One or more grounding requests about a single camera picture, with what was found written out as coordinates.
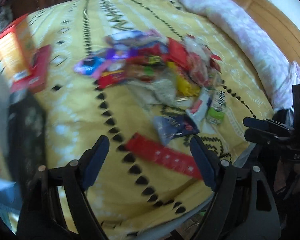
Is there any flat red box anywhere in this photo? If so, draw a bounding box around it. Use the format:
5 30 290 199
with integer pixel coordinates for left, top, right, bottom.
10 44 53 95

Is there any blue black snack packet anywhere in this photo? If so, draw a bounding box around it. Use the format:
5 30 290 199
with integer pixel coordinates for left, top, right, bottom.
74 55 108 75

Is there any wooden headboard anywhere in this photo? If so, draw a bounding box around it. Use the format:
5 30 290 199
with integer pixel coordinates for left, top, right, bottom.
202 0 300 68

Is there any long red snack packet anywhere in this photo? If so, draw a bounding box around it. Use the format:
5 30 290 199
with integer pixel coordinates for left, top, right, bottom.
125 133 203 181

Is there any small green white snack packet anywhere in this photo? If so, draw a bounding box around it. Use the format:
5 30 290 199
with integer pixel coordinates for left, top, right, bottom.
205 90 228 125

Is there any clear sesame snack packet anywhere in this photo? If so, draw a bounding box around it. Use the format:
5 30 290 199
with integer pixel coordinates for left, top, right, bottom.
130 77 190 108

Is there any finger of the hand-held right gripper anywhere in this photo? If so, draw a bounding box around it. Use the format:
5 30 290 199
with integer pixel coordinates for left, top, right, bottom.
243 117 294 132
244 128 292 145

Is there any person's right hand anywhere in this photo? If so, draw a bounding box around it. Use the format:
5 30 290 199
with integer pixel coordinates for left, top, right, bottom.
275 159 300 198

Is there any dark blue snack packet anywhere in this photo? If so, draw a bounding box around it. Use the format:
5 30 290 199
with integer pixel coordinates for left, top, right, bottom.
152 115 200 146

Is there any pink floral quilt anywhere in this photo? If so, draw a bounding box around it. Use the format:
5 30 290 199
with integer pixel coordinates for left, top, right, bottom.
152 0 300 110

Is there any small red white snack packet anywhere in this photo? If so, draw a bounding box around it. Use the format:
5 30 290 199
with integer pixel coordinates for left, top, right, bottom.
186 90 213 128

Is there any yellow snack packet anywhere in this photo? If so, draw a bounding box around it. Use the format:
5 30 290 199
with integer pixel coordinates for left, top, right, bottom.
167 62 201 97

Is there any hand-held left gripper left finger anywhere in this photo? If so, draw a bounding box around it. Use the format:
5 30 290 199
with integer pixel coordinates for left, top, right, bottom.
16 135 110 240

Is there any yellow patterned bed sheet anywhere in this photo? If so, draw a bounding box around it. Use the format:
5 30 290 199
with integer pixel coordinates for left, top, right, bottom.
0 0 275 240

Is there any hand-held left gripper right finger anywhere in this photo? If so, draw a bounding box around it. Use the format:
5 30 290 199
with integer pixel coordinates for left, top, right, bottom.
189 136 282 240

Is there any black printed box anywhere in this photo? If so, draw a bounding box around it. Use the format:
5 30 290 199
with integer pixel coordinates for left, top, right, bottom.
7 90 48 193

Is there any heap of mixed snack wrappers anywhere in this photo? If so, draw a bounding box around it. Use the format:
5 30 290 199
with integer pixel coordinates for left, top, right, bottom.
74 29 223 110

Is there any red orange carton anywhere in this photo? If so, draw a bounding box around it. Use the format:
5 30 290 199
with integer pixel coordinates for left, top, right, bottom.
0 15 38 90

